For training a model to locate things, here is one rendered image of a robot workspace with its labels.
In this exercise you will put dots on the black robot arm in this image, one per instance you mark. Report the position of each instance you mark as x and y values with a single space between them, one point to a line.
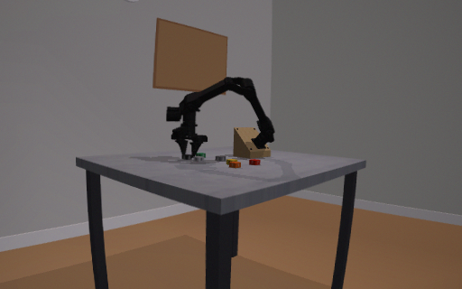
191 103

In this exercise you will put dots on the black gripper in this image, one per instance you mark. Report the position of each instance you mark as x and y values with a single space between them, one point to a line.
197 140

